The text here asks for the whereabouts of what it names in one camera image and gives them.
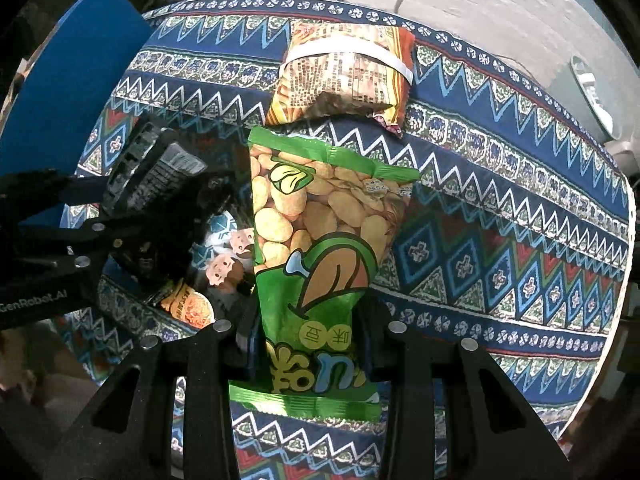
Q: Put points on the person hand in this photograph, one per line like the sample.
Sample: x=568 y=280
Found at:
x=21 y=371

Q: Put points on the green peanut snack bag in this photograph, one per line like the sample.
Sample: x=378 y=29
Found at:
x=324 y=219

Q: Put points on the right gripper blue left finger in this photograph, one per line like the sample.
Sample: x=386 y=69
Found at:
x=249 y=343

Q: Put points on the black snack bag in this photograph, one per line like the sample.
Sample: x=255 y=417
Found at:
x=191 y=192

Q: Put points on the orange noodle snack bag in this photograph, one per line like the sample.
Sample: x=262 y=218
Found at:
x=333 y=69

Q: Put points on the light blue trash bin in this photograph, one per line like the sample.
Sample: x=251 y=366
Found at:
x=575 y=87

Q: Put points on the patterned blue tablecloth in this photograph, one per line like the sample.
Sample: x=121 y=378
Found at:
x=520 y=225

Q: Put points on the blue cardboard box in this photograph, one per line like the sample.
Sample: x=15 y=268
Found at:
x=56 y=121

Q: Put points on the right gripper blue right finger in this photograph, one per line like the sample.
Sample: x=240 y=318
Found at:
x=374 y=344

